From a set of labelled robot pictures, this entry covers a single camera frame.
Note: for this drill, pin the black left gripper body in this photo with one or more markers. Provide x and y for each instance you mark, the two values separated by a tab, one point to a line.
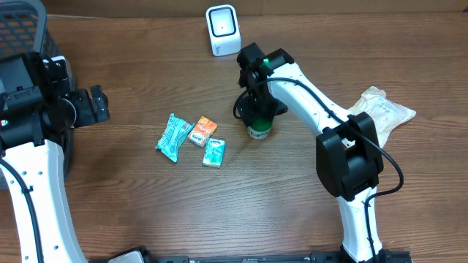
86	113

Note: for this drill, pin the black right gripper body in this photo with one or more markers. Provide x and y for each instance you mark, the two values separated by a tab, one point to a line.
262	106

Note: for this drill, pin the green round lid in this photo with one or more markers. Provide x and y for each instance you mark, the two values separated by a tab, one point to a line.
260	129

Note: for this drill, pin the orange snack packet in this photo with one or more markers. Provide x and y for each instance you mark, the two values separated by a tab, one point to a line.
202	130

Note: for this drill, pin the teal snack packet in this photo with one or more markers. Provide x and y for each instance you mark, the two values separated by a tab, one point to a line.
173	137

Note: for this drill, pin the white pouch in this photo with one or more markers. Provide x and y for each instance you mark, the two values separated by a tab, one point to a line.
386	114

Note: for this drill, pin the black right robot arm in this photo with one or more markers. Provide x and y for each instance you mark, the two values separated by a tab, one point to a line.
348	155

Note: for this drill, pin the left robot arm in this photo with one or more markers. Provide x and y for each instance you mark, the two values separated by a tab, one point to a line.
38	109

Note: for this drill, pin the white barcode scanner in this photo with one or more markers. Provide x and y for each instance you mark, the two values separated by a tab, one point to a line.
223	30

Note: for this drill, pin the grey plastic mesh basket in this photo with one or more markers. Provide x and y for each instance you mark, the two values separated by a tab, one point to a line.
19	24

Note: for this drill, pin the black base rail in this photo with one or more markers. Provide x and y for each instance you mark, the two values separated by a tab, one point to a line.
385	256

